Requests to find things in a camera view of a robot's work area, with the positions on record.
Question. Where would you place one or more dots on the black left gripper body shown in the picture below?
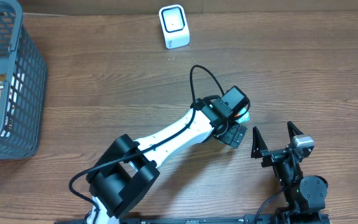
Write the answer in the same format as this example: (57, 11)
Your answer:
(235, 137)

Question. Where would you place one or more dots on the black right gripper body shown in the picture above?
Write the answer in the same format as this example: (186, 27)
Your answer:
(278, 154)

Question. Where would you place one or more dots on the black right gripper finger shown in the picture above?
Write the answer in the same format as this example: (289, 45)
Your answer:
(293, 130)
(259, 147)

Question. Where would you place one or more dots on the green lidded jar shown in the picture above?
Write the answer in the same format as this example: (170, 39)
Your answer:
(243, 116)

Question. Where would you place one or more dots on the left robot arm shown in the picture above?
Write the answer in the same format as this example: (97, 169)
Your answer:
(130, 167)

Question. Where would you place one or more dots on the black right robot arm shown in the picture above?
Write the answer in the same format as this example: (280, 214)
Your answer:
(304, 195)

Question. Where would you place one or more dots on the white barcode scanner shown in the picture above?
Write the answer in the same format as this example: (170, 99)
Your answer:
(174, 26)

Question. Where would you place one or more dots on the grey plastic mesh basket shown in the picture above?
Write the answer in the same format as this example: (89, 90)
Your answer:
(24, 87)

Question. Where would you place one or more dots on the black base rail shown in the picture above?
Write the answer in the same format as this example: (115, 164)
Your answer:
(246, 219)

